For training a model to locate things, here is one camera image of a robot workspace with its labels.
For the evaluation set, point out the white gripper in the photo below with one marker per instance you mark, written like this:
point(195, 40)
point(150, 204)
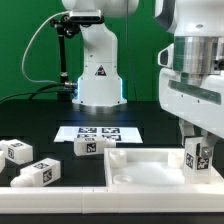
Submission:
point(202, 106)

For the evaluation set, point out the white square tabletop part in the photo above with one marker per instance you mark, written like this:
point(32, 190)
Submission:
point(151, 167)

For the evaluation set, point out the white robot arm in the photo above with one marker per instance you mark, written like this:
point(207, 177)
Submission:
point(191, 81)

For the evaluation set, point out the white L-shaped fence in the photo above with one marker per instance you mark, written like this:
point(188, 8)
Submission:
point(113, 199)

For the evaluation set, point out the white paper with tags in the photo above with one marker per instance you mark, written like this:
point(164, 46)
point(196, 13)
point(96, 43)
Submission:
point(119, 134)

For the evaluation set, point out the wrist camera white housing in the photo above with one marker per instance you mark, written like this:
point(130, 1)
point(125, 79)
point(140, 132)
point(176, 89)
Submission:
point(165, 57)

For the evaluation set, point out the grey camera on stand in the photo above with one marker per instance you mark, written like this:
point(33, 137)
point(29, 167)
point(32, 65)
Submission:
point(89, 16)

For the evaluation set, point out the black camera stand pole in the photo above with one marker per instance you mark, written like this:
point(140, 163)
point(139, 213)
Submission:
point(65, 28)

